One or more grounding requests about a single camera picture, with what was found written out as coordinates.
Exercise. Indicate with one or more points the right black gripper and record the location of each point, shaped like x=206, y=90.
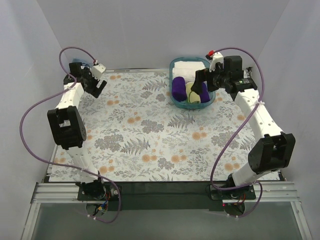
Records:
x=203, y=76

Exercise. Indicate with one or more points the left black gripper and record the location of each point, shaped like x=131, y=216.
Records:
x=90, y=81

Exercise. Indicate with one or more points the green patterned towel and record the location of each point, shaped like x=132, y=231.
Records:
x=192, y=97

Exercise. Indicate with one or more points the blue towel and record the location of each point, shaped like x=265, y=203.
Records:
x=83, y=62

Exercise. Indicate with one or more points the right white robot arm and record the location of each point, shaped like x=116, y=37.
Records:
x=273, y=149

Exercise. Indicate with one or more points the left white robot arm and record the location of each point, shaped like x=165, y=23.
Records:
x=68, y=128

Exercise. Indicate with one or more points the white rolled towel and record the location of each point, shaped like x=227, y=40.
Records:
x=187, y=69

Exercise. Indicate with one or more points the teal plastic basket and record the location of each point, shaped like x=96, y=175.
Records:
x=185, y=104

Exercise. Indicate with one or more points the right purple rolled towel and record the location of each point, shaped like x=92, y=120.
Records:
x=204, y=96

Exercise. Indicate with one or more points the purple rolled towel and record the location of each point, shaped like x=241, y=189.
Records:
x=204, y=96
x=178, y=89

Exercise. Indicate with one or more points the left purple rolled towel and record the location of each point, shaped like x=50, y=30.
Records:
x=178, y=89

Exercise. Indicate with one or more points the floral table mat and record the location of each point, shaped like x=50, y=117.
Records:
x=136, y=133

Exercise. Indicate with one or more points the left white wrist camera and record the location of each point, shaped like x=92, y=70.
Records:
x=98, y=70

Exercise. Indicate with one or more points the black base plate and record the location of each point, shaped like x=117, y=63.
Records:
x=117, y=202

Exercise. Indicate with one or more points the aluminium frame rail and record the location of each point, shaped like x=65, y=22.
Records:
x=272, y=191

